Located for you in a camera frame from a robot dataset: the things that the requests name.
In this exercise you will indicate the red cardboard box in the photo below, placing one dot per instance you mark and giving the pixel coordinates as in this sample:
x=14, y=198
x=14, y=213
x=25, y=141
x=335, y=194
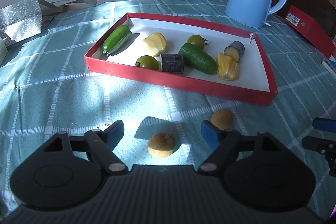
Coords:
x=310, y=30

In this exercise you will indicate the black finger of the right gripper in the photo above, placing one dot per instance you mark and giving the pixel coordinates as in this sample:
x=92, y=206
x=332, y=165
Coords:
x=321, y=146

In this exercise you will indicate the red shallow cardboard tray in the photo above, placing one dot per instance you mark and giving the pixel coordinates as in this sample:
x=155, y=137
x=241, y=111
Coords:
x=255, y=84

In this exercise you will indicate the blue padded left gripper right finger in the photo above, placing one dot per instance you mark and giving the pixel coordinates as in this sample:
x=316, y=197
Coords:
x=226, y=146

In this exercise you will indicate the green tomato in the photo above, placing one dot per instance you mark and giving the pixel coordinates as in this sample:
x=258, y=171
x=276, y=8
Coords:
x=198, y=41
x=147, y=62

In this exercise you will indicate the purple sweet potato slice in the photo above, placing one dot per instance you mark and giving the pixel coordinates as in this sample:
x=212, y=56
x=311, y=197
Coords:
x=235, y=51

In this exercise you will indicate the silver patterned gift bag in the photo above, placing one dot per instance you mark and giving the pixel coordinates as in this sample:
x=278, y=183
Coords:
x=28, y=18

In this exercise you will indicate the dark green cucumber half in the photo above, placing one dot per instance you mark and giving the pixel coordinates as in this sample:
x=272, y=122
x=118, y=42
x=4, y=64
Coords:
x=198, y=59

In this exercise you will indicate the brown halved kiwi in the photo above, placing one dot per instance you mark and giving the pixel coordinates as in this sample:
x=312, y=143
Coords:
x=161, y=145

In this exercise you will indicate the yellow cut fruit piece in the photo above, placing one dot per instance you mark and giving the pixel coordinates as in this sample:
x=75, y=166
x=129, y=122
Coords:
x=155, y=44

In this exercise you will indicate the dark cut sugarcane piece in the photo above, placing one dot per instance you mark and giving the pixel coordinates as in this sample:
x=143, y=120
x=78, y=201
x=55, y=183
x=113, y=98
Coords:
x=172, y=63

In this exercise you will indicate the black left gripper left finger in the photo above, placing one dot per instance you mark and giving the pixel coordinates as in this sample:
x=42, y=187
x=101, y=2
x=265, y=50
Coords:
x=99, y=146

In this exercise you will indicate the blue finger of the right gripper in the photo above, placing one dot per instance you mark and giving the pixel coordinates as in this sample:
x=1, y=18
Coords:
x=324, y=124

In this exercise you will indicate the teal checked bedspread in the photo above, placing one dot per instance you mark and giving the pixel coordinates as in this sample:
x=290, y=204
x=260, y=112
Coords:
x=46, y=88

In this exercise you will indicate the round brown longan fruit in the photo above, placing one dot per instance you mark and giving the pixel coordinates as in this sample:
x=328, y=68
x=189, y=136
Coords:
x=222, y=119

